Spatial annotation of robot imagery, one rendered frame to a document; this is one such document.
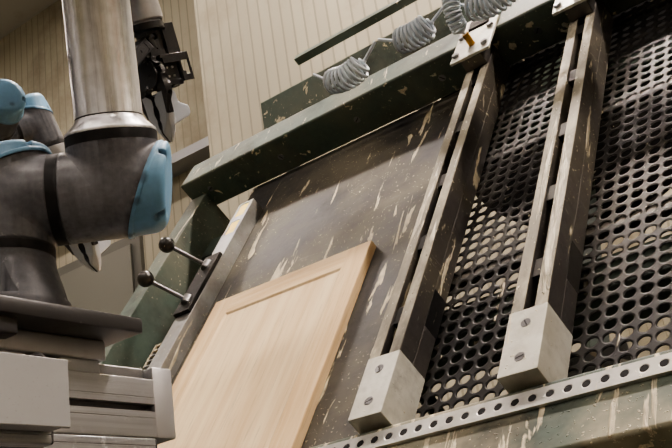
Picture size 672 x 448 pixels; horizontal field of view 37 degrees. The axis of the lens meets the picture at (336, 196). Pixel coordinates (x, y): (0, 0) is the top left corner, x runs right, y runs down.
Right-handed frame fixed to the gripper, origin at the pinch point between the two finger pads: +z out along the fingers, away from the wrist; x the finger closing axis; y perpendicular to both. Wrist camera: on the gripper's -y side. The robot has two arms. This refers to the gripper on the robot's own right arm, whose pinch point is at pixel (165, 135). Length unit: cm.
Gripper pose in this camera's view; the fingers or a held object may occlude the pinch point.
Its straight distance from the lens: 182.5
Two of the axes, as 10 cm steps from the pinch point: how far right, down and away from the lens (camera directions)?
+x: -6.8, 1.7, 7.1
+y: 6.8, -2.2, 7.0
